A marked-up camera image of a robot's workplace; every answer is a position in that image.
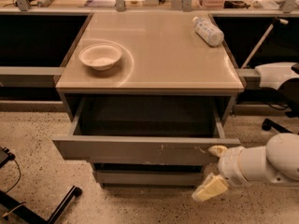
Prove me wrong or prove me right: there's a white stick with black tip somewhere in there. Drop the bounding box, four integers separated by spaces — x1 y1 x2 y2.
241 17 289 69

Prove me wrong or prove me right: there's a grey top drawer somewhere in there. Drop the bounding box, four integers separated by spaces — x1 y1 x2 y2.
53 95 240 166

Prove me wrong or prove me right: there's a black office chair base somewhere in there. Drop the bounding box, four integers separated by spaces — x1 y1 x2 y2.
261 77 299 133

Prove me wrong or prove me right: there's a grey lower drawer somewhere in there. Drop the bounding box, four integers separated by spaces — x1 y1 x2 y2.
92 163 204 188

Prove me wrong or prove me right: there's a grey drawer cabinet desk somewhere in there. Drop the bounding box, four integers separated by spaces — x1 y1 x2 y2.
52 10 247 189

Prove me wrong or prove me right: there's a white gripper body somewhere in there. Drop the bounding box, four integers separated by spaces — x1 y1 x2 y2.
218 147 249 187

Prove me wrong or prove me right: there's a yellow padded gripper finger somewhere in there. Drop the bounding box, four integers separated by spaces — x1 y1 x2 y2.
208 146 227 158
192 173 229 202

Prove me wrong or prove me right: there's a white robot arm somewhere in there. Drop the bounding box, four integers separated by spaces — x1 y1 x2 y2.
192 133 299 203

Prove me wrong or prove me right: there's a black cable on floor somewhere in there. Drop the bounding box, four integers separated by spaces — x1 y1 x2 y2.
3 157 22 194

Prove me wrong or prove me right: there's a clear plastic water bottle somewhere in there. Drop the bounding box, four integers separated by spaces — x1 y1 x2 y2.
192 17 224 47

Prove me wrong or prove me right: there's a black floor stand frame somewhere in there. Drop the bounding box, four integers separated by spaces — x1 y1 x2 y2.
1 147 84 224

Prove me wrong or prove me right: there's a white paper bowl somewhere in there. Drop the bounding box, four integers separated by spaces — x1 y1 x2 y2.
79 44 122 71

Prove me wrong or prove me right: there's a white chair seat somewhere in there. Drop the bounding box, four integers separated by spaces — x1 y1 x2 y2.
255 62 299 90

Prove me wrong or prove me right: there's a grey drawer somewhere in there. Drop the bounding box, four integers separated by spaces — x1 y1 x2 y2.
92 163 204 188
53 95 240 166

